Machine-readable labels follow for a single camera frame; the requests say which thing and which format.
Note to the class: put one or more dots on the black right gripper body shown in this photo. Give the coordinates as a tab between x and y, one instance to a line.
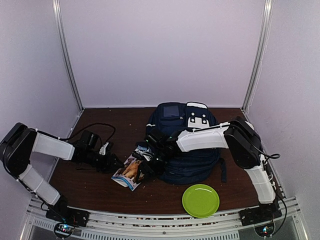
157	168

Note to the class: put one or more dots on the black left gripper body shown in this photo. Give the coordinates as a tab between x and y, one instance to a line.
102	164

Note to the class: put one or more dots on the dog cover workbook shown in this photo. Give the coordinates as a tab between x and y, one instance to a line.
129	176

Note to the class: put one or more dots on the navy blue student backpack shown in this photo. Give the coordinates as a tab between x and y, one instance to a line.
186	167

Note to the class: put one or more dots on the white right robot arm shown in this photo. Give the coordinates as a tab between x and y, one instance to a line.
237	135

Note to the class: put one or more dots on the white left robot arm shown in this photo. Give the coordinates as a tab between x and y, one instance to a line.
21	143

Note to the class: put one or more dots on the green plastic plate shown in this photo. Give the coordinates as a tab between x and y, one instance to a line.
200	201

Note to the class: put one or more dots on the front aluminium rail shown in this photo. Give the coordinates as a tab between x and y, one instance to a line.
223	225

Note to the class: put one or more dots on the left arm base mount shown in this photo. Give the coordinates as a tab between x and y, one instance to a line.
66	224

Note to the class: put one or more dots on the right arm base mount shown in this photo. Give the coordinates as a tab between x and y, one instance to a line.
262	219

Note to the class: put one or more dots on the left aluminium frame post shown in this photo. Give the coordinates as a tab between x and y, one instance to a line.
65	53

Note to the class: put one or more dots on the aluminium frame post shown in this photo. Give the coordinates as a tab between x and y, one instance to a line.
261	47
65	53

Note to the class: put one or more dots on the right aluminium frame post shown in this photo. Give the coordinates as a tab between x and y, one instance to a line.
261	47

